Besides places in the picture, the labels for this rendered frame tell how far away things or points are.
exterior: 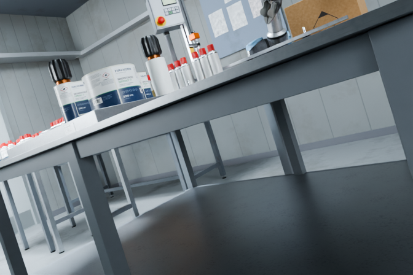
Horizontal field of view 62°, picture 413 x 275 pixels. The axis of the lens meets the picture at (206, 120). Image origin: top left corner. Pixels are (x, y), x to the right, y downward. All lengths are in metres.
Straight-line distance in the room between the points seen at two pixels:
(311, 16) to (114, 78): 0.90
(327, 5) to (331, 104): 2.50
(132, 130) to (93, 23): 5.29
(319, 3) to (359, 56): 1.09
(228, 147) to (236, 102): 4.01
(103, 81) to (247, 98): 0.70
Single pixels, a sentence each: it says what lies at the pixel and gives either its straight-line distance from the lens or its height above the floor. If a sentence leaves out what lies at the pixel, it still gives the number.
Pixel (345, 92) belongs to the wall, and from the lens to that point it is 4.00.
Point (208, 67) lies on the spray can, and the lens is 1.74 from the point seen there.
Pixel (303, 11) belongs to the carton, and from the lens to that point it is 1.67.
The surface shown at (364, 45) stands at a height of 0.79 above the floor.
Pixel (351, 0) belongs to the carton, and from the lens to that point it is 1.63.
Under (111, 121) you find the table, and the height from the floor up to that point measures 0.82.
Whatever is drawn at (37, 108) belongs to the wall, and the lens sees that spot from 5.83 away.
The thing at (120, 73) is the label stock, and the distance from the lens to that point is 1.27.
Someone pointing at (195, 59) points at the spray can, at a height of 1.04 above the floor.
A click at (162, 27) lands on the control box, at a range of 1.99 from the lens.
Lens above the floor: 0.76
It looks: 1 degrees down
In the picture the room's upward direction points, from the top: 17 degrees counter-clockwise
